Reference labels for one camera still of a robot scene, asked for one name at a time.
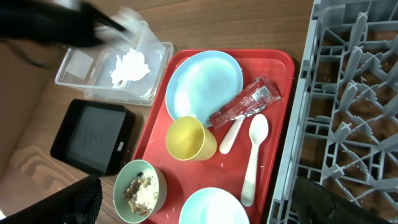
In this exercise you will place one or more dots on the white napkin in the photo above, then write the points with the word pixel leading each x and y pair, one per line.
pixel 129 67

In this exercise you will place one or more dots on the grey dishwasher rack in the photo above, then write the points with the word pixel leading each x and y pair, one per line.
pixel 342 130

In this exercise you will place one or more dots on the rice and food scraps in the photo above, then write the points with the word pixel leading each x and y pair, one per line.
pixel 143 192

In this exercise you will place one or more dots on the clear plastic waste bin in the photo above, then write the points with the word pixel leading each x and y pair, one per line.
pixel 88 70

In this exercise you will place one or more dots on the black waste tray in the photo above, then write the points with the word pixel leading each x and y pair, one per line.
pixel 93 136

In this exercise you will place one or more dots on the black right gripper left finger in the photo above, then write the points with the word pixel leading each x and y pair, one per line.
pixel 78 203

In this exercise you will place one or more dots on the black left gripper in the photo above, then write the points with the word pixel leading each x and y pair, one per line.
pixel 48 23

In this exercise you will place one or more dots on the green bowl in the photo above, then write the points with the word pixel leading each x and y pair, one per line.
pixel 127 174

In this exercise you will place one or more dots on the red snack wrapper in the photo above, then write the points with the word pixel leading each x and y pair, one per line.
pixel 255 97

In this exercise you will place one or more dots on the white plastic spoon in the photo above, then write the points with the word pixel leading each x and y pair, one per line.
pixel 258 132

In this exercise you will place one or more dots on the red serving tray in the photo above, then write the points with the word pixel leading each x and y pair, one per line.
pixel 224 171

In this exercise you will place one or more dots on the light blue bowl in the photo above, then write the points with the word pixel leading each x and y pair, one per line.
pixel 212 205

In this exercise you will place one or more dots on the light blue plate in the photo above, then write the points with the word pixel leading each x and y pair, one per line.
pixel 202 84

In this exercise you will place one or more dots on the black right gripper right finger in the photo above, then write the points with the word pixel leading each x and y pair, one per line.
pixel 315 204

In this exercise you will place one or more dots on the white plastic fork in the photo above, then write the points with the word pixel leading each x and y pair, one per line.
pixel 230 136

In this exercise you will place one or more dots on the yellow plastic cup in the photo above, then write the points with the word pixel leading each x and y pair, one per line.
pixel 189 140

